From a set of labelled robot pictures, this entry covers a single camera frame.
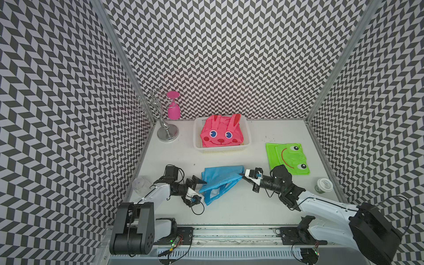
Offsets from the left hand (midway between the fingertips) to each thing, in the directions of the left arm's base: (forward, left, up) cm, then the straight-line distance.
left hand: (200, 187), depth 85 cm
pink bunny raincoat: (+34, -9, +5) cm, 36 cm away
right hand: (+1, -20, +11) cm, 23 cm away
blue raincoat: (-3, -10, +13) cm, 17 cm away
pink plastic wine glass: (+45, +18, +16) cm, 51 cm away
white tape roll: (0, -63, +2) cm, 63 cm away
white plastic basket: (+42, +4, +4) cm, 42 cm away
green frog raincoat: (+20, -52, 0) cm, 56 cm away
